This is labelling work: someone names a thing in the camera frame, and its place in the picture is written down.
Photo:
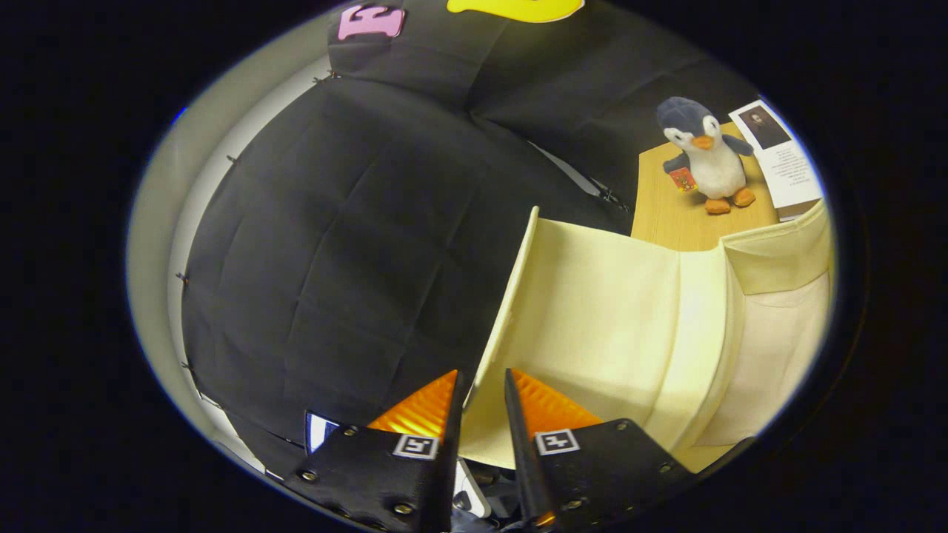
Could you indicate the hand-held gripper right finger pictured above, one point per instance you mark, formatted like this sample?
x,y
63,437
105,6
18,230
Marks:
x,y
529,474

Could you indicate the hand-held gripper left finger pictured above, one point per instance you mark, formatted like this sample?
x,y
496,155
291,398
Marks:
x,y
444,474

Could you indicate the beige fabric storage box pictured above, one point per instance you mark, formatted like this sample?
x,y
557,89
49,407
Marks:
x,y
592,311

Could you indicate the blue display screen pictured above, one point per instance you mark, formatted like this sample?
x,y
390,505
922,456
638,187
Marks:
x,y
318,431

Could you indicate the black backdrop cloth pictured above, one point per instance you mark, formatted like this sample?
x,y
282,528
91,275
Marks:
x,y
333,259

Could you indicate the penguin plush toy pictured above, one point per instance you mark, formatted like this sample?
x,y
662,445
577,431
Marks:
x,y
707,159

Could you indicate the white book with portrait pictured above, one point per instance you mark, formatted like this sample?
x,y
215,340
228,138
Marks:
x,y
781,159

